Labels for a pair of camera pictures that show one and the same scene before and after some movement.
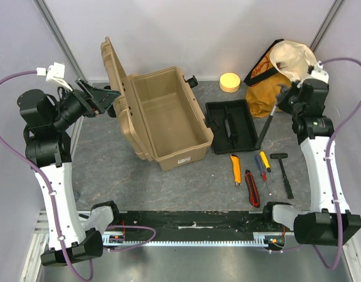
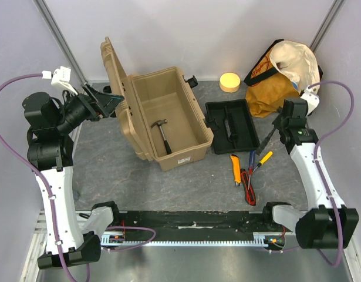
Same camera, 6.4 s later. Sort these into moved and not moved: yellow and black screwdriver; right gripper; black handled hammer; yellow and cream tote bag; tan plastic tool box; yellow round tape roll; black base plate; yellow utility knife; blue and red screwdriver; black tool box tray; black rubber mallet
Moved: blue and red screwdriver; yellow and black screwdriver; black handled hammer; right gripper; black rubber mallet
Not moved: tan plastic tool box; yellow and cream tote bag; yellow utility knife; black tool box tray; black base plate; yellow round tape roll
